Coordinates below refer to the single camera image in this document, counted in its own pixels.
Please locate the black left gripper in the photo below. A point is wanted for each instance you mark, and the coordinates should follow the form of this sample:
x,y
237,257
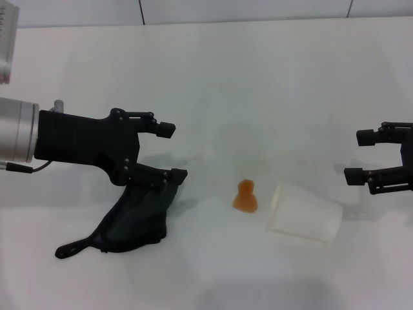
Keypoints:
x,y
84,139

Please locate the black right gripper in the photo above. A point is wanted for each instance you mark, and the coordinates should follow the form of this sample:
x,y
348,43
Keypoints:
x,y
407,155

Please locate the dark blue rag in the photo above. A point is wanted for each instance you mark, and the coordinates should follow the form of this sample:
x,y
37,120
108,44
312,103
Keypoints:
x,y
135,223

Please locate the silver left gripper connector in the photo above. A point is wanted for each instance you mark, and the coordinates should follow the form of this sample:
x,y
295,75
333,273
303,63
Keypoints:
x,y
58,106

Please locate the orange liquid stain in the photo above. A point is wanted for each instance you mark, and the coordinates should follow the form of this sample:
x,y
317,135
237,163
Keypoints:
x,y
245,200

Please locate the white paper cup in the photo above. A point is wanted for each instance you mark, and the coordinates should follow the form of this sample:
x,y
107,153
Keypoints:
x,y
303,216

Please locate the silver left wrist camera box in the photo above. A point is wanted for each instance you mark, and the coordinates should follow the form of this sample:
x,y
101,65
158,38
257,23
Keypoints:
x,y
8,32

